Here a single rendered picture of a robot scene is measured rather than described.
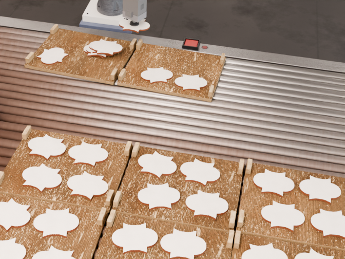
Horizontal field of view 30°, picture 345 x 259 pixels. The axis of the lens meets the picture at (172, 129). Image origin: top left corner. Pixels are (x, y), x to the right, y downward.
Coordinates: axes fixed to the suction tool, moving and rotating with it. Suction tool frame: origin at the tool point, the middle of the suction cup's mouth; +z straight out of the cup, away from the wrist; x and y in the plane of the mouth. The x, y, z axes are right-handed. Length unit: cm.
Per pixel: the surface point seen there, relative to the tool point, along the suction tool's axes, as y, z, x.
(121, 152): 39, 13, -59
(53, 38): -36.2, 13.3, -14.3
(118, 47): -4.4, 9.9, -5.5
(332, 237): 120, 13, -50
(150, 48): 3.5, 13.3, 7.8
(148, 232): 71, 12, -85
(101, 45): -11.2, 9.9, -9.4
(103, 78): 2.9, 13.3, -25.2
